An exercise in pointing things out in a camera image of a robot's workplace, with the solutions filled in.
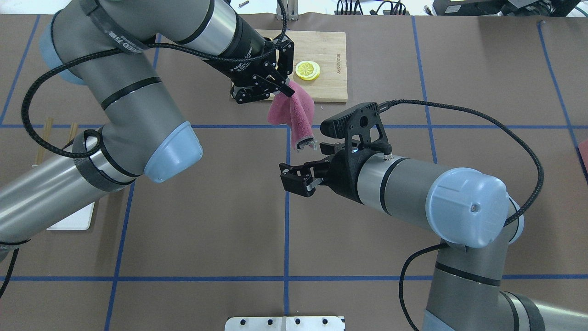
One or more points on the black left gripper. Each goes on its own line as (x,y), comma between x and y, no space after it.
(245,59)

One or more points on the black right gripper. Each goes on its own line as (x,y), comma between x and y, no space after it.
(342,174)

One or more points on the pink microfiber cloth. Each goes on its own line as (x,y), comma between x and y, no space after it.
(297,113)

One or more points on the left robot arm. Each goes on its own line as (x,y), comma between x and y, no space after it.
(102,44)

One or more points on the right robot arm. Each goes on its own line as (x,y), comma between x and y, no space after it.
(467,210)

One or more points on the yellow lemon slice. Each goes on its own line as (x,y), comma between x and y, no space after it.
(307,70)

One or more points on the bamboo cutting board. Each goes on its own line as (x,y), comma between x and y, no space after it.
(328,49)

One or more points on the wooden chopstick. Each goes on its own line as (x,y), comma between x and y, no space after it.
(72,132)
(46,132)

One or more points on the white rectangular tray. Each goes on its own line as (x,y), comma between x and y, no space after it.
(78,221)

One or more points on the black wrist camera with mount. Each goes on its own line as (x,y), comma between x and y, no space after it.
(361,128)

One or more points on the metal bracket at table edge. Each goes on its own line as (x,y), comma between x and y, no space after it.
(287,10)

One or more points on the metal base plate with bolts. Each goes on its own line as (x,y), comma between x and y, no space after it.
(286,323)

